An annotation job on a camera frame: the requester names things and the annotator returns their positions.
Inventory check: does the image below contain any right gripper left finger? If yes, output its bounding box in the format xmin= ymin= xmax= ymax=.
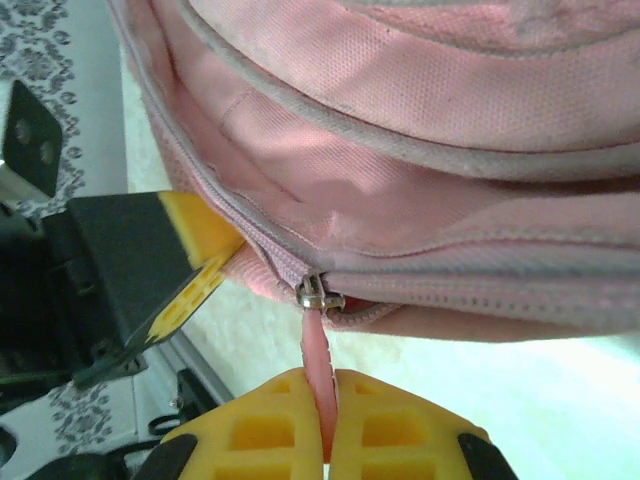
xmin=141 ymin=367 xmax=325 ymax=480

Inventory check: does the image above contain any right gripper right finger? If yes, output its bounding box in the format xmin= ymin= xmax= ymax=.
xmin=328 ymin=368 xmax=509 ymax=480

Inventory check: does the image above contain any pink backpack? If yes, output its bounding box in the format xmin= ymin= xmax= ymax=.
xmin=104 ymin=0 xmax=640 ymax=464

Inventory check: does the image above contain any left aluminium side rail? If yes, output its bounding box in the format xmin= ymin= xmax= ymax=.
xmin=127 ymin=327 xmax=236 ymax=451

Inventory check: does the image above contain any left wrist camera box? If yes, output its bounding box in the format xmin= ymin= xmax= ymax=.
xmin=0 ymin=78 xmax=65 ymax=201

